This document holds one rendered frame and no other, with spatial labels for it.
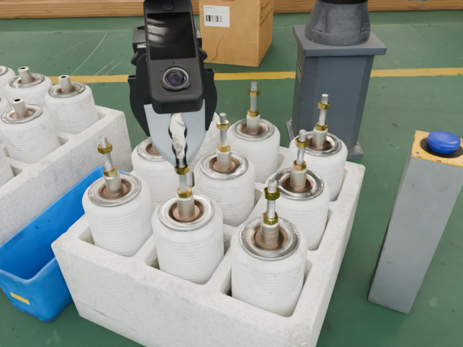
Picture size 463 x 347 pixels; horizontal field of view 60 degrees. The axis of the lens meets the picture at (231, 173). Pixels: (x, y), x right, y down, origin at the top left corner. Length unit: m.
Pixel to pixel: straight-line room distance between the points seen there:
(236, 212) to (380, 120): 0.79
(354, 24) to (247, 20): 0.69
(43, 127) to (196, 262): 0.44
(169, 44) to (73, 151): 0.53
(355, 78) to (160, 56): 0.70
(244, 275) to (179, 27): 0.29
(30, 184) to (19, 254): 0.13
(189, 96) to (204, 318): 0.31
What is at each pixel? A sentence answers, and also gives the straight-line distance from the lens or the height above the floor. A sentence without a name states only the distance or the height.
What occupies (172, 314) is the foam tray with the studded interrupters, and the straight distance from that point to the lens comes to 0.59.
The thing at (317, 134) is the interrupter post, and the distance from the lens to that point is 0.66.
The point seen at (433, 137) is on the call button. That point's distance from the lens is 0.60.
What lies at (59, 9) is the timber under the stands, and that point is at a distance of 2.53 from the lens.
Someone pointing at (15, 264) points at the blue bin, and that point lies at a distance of 0.81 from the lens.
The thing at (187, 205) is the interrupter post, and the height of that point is 0.27.
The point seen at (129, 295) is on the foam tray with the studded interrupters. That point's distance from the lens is 0.61.
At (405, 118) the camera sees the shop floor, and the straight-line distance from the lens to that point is 1.36.
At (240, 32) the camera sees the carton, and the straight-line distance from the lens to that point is 1.63.
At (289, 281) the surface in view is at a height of 0.22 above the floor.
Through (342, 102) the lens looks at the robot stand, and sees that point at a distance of 1.03.
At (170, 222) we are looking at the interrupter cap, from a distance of 0.53.
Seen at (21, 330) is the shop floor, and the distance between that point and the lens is 0.81.
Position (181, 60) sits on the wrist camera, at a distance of 0.37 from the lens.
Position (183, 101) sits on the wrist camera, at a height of 0.46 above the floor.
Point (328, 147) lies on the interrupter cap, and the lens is 0.68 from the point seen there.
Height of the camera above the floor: 0.61
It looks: 37 degrees down
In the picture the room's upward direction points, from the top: 1 degrees counter-clockwise
